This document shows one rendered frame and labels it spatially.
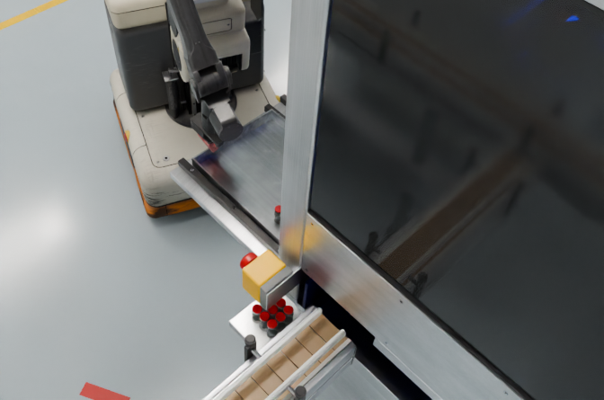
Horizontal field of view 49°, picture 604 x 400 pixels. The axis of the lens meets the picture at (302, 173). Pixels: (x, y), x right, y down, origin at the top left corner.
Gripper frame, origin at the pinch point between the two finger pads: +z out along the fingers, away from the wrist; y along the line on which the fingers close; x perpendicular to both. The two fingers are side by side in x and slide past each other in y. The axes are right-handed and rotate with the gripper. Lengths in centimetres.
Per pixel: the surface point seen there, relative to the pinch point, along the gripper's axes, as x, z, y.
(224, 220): -10.6, 1.9, 16.6
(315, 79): -12, -63, 38
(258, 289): -21.6, -13.4, 40.1
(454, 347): -12, -33, 74
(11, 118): -9, 101, -130
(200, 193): -9.8, 2.6, 7.0
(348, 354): -15, -6, 59
